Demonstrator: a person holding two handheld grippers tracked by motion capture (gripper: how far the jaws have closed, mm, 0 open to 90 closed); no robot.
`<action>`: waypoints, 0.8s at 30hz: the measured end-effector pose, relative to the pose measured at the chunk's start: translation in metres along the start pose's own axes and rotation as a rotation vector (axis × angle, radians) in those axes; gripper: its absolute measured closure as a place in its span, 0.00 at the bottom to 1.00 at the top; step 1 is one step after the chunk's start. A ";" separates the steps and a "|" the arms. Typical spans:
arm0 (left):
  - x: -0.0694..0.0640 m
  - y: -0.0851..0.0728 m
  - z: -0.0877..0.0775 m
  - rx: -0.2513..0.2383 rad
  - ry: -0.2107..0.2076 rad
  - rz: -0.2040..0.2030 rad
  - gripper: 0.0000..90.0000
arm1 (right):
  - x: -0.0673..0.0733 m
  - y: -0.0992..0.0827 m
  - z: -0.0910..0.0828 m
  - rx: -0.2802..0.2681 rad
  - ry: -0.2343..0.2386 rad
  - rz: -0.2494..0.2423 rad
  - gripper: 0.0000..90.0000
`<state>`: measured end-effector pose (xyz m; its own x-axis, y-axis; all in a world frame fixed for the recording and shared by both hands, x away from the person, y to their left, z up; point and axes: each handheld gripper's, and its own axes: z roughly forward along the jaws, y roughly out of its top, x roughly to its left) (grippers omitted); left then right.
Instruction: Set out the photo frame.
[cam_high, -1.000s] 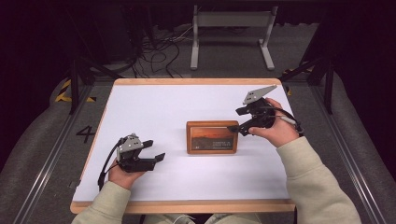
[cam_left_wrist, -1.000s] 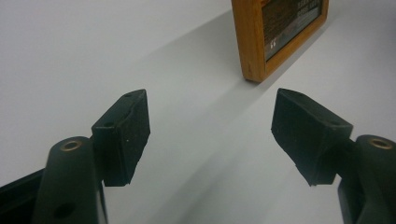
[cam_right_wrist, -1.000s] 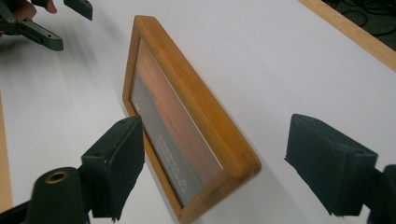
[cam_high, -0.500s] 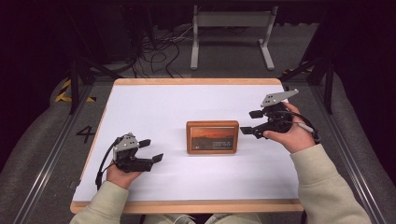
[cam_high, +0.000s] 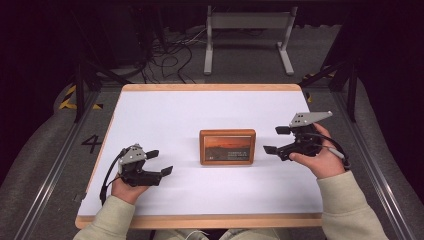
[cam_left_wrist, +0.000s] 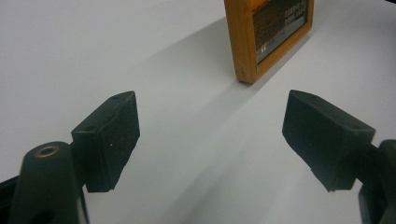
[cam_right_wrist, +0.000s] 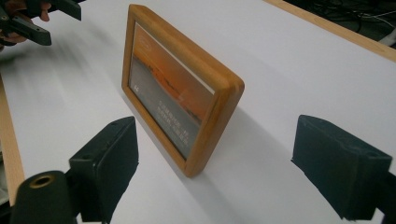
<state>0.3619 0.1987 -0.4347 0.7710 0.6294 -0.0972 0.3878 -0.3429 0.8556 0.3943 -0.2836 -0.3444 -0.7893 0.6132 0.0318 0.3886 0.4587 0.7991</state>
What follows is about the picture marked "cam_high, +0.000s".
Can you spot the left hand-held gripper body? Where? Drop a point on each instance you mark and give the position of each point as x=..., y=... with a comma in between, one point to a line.
x=133, y=156

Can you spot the person's left hand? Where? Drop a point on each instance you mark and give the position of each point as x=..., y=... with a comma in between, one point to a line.
x=128, y=193

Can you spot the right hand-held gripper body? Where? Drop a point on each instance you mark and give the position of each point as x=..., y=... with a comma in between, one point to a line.
x=308, y=119

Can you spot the white metal stand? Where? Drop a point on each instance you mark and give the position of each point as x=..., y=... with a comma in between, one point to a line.
x=248, y=20

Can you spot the black metal stand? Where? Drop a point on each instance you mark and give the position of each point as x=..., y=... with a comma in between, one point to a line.
x=79, y=90
x=351, y=90

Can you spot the person's right hand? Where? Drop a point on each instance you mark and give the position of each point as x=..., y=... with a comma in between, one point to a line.
x=325, y=163

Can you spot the black equipment box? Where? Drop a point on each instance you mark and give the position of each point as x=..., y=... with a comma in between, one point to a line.
x=125, y=36

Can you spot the wooden picture frame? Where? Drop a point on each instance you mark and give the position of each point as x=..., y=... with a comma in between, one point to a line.
x=226, y=147

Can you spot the aluminium rail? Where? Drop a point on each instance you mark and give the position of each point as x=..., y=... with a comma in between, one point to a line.
x=56, y=166
x=373, y=173

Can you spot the yellow black hazard tape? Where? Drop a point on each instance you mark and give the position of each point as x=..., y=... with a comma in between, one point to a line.
x=68, y=100
x=310, y=98

